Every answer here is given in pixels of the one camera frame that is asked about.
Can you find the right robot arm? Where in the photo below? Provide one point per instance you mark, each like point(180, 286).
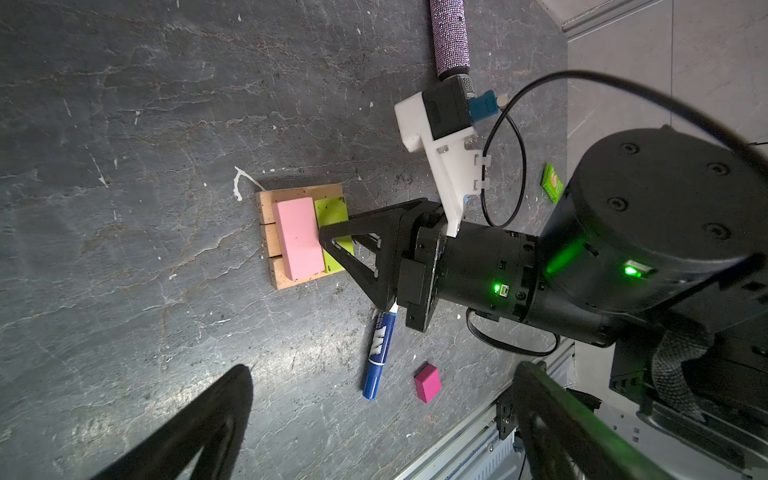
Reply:
point(657, 249)

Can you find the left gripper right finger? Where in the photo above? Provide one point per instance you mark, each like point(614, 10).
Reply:
point(562, 436)

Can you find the magenta cube block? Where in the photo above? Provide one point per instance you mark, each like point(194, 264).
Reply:
point(427, 383)

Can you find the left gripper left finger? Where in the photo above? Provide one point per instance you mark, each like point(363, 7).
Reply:
point(208, 432)

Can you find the blue white marker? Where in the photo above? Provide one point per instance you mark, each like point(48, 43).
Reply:
point(379, 350)

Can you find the glitter sprinkle tube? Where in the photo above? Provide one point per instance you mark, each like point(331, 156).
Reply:
point(450, 38)

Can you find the pink block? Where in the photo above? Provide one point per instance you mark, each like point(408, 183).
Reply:
point(298, 231)

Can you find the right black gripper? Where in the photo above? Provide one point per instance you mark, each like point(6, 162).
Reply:
point(421, 241)

